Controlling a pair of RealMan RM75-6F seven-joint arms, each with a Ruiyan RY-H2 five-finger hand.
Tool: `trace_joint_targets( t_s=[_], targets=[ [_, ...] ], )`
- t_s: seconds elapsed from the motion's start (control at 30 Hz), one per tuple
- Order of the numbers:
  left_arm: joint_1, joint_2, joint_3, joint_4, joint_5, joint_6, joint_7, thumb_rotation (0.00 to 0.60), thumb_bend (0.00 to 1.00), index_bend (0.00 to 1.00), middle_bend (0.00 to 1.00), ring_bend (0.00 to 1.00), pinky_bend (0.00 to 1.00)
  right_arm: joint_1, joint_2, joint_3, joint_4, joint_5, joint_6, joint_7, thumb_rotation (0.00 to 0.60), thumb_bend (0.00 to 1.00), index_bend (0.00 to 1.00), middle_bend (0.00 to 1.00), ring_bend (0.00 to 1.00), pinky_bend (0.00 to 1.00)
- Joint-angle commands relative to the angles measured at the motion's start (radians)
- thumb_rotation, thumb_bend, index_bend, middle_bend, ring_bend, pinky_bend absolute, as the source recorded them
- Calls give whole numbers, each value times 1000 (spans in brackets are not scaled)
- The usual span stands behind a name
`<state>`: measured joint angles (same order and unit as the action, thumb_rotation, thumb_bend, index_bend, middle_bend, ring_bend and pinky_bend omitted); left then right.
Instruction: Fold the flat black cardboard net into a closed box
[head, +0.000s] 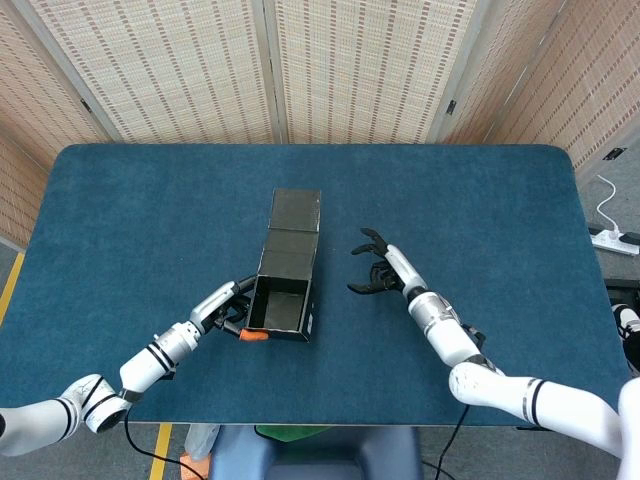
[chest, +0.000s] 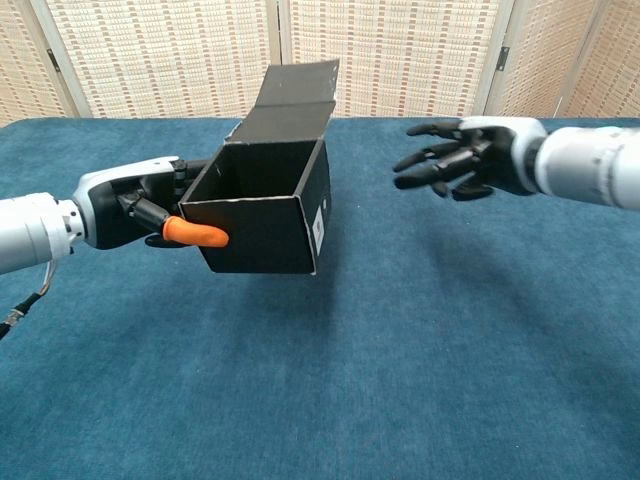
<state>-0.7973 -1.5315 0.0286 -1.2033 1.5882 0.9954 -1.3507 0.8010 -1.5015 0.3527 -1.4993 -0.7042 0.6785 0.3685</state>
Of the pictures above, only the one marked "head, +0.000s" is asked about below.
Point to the orange thumb finger cot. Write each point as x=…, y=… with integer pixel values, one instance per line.
x=255, y=336

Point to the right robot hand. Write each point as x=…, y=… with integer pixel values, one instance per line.
x=405, y=270

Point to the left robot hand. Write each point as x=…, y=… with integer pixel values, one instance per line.
x=215, y=302

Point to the black furniture base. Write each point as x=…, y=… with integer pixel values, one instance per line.
x=622, y=287

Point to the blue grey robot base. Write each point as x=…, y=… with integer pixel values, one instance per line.
x=310, y=455

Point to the green part on base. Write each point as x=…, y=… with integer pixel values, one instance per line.
x=285, y=431

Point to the woven folding screen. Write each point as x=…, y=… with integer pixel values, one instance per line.
x=165, y=75

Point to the white power strip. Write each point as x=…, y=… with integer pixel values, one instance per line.
x=615, y=241

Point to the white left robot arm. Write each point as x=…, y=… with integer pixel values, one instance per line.
x=150, y=362

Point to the black screen hinge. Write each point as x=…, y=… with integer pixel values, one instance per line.
x=451, y=106
x=86, y=106

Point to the blue cloth-covered table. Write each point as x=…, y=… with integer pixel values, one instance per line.
x=450, y=200

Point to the black and white sneaker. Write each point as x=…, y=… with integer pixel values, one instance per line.
x=627, y=325

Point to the black cardboard box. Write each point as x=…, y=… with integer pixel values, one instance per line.
x=295, y=210

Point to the small black floor plate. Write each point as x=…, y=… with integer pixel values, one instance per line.
x=615, y=153

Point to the orange block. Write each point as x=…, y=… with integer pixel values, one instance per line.
x=192, y=467

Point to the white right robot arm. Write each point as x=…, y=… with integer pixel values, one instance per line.
x=450, y=340

